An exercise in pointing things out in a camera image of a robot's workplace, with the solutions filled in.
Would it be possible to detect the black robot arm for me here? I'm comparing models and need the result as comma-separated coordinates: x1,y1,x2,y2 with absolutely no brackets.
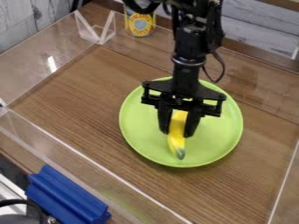
123,0,227,137

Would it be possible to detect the yellow toy banana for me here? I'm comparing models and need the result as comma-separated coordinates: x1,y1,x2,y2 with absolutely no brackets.
167,110,187,160

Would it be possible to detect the green round plate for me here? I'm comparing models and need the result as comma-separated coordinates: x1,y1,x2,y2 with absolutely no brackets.
119,80,243,168

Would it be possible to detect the black cable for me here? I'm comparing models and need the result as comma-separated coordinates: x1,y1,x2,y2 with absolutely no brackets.
0,199,47,224

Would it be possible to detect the blue plastic clamp block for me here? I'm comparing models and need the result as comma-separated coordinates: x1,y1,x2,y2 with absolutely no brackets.
25,165,111,224

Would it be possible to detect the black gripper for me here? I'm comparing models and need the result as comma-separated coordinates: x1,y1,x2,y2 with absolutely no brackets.
141,56,227,137

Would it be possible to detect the clear acrylic enclosure wall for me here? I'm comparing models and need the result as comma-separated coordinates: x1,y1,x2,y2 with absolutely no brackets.
0,99,192,224

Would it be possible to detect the yellow labelled tin can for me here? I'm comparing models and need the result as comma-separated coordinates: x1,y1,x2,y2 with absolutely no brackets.
124,6,155,38

